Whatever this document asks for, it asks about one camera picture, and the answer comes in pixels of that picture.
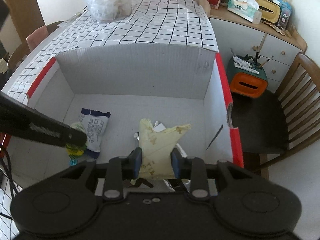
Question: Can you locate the green white tissue box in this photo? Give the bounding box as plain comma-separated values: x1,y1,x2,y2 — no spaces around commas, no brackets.
227,0,262,24

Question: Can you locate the green candy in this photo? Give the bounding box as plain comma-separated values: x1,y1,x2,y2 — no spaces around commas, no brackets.
65,142,88,159

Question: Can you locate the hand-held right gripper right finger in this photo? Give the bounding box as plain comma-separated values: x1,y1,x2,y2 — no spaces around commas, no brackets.
170,148,260,202

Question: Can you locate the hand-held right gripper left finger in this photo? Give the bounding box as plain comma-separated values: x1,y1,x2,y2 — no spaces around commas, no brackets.
60,147,143,202

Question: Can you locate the cream yellow snack packet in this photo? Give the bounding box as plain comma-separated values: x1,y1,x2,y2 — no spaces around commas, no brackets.
136,118,192,180

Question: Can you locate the clear plastic bag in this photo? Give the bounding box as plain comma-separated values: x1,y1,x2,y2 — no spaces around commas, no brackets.
82,0,134,23

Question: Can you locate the brown wooden door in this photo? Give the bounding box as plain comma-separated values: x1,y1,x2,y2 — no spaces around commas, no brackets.
5,0,47,44

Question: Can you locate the orange green desk organizer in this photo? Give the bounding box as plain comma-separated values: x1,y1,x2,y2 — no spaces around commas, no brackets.
229,55,269,99

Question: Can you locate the yellow tissue holder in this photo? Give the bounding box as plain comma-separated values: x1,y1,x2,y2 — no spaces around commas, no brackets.
254,0,282,25

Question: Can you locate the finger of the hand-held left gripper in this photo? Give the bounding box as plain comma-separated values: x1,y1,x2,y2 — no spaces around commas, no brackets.
0,91,88,148

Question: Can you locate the black cable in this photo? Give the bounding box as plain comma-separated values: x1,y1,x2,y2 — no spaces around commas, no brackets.
0,140,20,220

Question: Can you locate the blue dotted tin box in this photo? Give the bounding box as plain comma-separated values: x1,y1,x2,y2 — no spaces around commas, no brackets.
276,0,292,30

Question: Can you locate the brown wooden chair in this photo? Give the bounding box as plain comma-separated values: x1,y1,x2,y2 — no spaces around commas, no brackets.
7,41,32,70
231,52,320,178
46,21,64,34

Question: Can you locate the red cardboard box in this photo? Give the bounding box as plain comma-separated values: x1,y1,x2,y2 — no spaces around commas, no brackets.
0,42,244,198

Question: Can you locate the wooden desktop organizer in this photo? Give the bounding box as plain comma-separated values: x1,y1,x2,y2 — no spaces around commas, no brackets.
197,0,212,14

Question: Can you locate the blue white snack packet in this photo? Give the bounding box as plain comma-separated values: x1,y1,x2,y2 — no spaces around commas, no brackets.
78,108,111,155

